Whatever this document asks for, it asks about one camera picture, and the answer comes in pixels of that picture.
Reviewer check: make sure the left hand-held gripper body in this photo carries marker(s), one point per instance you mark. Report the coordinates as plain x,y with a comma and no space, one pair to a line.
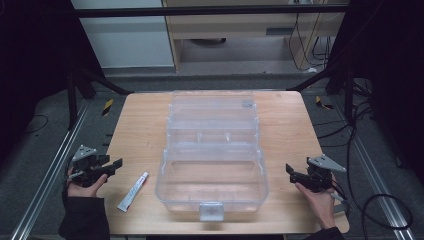
86,166

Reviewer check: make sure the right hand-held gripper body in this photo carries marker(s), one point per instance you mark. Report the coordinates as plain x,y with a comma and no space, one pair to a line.
320,175

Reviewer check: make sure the person's left hand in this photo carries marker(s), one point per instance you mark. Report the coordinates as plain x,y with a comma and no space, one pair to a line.
83,191

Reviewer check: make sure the person's right hand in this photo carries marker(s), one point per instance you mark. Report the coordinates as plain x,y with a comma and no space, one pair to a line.
320,205

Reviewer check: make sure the white ointment tube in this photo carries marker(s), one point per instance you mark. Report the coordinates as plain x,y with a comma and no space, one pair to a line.
132,192

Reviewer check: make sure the yellow black tape marker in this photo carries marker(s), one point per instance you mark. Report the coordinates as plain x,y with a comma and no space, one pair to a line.
322,103
107,107

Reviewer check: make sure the black stand leg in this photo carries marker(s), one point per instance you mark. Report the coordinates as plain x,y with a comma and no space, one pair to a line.
100,80
333,75

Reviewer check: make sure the clear plastic storage box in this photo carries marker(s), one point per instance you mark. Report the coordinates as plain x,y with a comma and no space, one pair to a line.
211,156

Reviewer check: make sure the black curtain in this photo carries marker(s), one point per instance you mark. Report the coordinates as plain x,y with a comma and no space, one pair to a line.
390,66
33,60

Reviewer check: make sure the white cabinet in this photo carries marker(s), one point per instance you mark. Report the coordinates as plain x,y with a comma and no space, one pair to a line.
128,36

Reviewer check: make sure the light wooden desk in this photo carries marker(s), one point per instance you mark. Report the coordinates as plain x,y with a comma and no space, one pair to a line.
233,28

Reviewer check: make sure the aluminium floor rail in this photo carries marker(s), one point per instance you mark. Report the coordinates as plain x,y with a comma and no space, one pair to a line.
376,173
50,170

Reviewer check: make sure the black horizontal frame bar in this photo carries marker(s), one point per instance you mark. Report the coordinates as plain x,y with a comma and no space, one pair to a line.
206,11

